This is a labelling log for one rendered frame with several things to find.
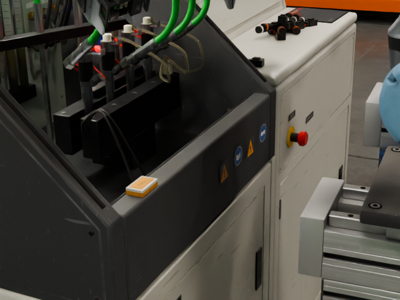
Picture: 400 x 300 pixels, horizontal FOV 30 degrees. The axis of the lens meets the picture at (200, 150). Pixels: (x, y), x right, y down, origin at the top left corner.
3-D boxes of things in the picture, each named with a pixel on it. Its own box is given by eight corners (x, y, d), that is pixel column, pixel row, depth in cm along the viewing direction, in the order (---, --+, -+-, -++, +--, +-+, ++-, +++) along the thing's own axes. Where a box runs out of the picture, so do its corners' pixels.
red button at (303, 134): (302, 153, 175) (303, 132, 173) (286, 150, 177) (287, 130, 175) (309, 145, 180) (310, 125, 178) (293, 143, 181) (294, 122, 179)
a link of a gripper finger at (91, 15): (92, 53, 118) (100, 19, 110) (75, 24, 119) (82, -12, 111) (109, 47, 119) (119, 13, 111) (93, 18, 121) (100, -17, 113)
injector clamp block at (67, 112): (102, 194, 144) (96, 119, 138) (59, 185, 148) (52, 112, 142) (181, 135, 172) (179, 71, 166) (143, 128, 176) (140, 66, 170)
